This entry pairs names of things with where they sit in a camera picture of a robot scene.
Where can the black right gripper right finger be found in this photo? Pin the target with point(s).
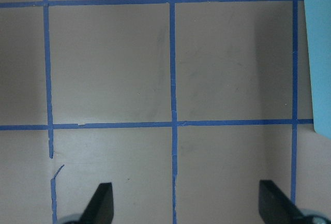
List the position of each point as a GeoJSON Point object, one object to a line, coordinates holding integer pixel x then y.
{"type": "Point", "coordinates": [275, 207]}

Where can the turquoise plastic bin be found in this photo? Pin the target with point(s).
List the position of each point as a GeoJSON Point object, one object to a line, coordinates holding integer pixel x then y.
{"type": "Point", "coordinates": [317, 14]}

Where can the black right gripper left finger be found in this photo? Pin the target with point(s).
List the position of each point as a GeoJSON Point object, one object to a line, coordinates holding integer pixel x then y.
{"type": "Point", "coordinates": [100, 208]}

